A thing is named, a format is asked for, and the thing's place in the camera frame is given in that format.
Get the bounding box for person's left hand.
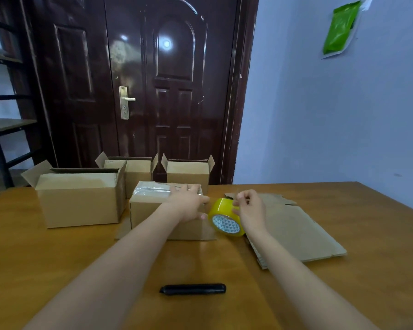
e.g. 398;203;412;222
164;184;211;223

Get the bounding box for person's right hand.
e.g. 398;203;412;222
232;189;268;237

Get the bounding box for yellow packing tape roll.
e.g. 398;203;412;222
208;198;246;237

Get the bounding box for taped cardboard box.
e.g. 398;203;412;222
129;181;216;241

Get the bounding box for person's right forearm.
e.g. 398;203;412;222
247;228;380;330

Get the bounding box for person's left forearm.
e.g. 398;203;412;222
22;202;184;330

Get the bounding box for small open cardboard box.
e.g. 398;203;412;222
95;151;159;199
161;153;216;195

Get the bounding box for flattened cardboard boxes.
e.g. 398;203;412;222
224;192;348;270

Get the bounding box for black utility knife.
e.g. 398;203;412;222
159;283;227;296

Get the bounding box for large open cardboard box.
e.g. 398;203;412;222
21;159;127;229

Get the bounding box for dark brown door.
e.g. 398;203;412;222
28;0;242;185

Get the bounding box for green plastic packet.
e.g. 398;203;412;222
322;0;362;55

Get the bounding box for black metal shelf rack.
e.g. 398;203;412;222
0;0;43;189

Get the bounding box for white paper sheet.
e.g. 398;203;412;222
321;0;374;60

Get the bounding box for dark brown door frame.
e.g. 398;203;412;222
220;0;260;185

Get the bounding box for brass door handle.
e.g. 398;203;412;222
119;86;136;120

